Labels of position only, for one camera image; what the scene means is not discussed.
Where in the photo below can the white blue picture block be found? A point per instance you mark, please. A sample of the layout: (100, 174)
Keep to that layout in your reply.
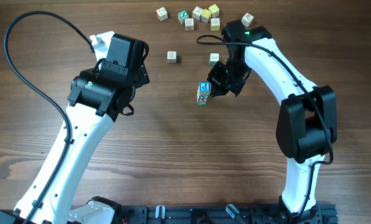
(196, 14)

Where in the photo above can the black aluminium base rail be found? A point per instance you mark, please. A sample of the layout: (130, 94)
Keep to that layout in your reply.
(204, 214)

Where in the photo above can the blue P letter block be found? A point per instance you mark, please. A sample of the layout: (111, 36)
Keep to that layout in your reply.
(204, 88)

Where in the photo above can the green N letter block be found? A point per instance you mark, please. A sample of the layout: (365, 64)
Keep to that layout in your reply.
(182, 16)

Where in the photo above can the green V letter block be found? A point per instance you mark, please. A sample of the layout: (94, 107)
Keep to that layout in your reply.
(200, 95)

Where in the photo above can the green Z white block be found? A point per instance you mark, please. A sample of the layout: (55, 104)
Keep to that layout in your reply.
(171, 57)

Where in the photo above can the red picture block far left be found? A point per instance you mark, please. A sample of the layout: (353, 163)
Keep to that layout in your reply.
(162, 14)

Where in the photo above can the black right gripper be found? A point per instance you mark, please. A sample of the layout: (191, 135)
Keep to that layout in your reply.
(218, 87)

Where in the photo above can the yellow block top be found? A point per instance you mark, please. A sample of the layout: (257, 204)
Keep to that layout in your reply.
(214, 9)

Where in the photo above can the yellow white picture block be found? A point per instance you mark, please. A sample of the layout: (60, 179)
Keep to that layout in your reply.
(215, 24)

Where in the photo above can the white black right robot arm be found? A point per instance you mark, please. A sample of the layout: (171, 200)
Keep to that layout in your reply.
(306, 127)

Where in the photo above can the white M picture block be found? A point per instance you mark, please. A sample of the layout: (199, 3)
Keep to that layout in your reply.
(189, 24)

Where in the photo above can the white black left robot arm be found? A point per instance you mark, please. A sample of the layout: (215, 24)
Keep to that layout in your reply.
(98, 96)

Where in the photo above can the red K picture block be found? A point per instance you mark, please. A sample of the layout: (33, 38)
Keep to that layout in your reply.
(247, 19)

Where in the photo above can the yellow block left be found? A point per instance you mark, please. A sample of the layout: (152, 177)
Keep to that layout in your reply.
(206, 15)

